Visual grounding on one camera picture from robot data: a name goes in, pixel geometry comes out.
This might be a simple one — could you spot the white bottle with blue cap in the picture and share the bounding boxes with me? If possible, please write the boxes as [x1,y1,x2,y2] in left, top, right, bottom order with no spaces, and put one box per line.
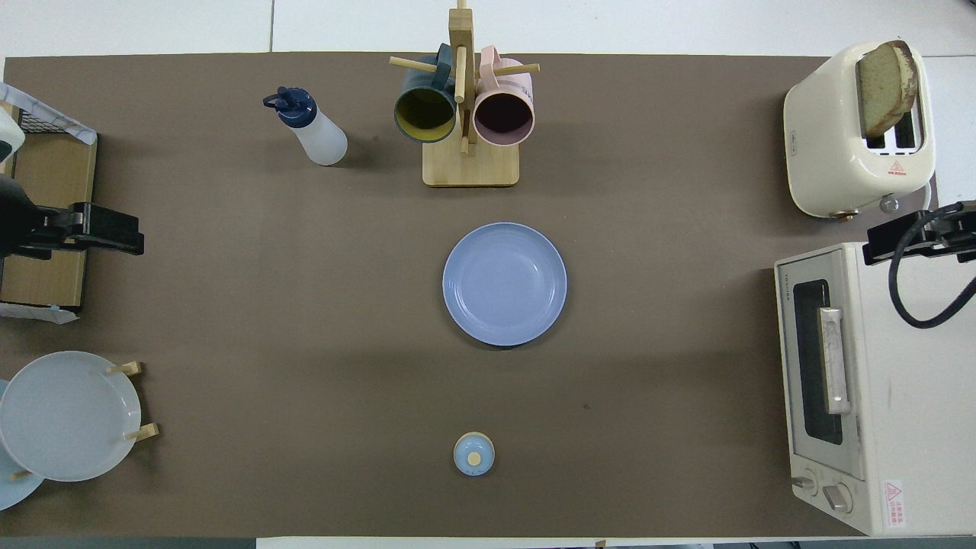
[263,86,348,167]

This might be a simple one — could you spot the white paper sheet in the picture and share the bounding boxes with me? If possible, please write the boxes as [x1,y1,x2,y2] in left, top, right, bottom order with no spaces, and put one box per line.
[0,302,80,326]

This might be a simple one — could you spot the light blue plate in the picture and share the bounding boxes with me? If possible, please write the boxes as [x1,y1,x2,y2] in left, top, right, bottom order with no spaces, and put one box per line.
[0,379,45,512]

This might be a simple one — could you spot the white toaster oven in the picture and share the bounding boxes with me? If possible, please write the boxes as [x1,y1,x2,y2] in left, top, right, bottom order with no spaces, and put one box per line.
[774,240,976,537]

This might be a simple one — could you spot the blue round plate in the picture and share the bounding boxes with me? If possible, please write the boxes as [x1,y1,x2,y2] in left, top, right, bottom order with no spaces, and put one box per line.
[442,222,568,348]

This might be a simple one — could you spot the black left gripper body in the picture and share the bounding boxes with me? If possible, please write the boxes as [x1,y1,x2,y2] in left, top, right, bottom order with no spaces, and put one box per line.
[0,174,37,260]

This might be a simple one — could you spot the pink mug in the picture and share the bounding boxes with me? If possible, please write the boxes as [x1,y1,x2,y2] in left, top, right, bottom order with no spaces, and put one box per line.
[472,46,536,148]

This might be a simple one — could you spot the bread slice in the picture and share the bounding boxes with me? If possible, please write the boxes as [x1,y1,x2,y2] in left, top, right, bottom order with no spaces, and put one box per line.
[856,40,918,140]

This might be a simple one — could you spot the wooden shelf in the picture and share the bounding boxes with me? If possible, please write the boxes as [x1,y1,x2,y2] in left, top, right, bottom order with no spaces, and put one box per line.
[0,103,98,308]

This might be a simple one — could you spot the cream toaster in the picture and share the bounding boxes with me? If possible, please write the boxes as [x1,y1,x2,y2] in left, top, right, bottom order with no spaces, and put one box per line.
[783,40,936,222]

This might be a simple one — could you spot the black wire basket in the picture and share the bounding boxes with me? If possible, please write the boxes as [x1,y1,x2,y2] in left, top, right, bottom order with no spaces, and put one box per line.
[17,109,77,136]

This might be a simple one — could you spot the wooden plate rack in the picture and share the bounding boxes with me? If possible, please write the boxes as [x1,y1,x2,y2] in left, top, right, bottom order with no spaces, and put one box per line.
[9,361,159,481]

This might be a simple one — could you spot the dark teal mug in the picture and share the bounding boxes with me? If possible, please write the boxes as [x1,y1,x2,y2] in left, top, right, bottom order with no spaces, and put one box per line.
[393,43,458,144]

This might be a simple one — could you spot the small blue dome with knob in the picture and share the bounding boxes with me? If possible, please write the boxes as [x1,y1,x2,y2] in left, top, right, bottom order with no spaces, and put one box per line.
[453,432,496,477]

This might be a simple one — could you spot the pale grey plate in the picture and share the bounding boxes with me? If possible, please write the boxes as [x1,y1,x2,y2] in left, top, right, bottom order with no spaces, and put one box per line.
[0,351,143,483]

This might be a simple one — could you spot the white grid patterned cloth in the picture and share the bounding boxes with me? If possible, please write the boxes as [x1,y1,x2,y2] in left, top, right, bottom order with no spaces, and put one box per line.
[0,82,98,146]

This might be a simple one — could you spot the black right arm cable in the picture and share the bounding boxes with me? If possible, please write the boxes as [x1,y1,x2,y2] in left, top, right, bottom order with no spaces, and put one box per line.
[888,207,976,329]

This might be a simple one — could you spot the brown table mat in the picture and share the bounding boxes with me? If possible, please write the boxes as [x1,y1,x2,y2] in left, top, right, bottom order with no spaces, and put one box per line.
[0,52,940,538]

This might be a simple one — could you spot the wooden mug tree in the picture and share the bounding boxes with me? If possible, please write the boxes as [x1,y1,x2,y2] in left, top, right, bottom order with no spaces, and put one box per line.
[389,0,541,188]

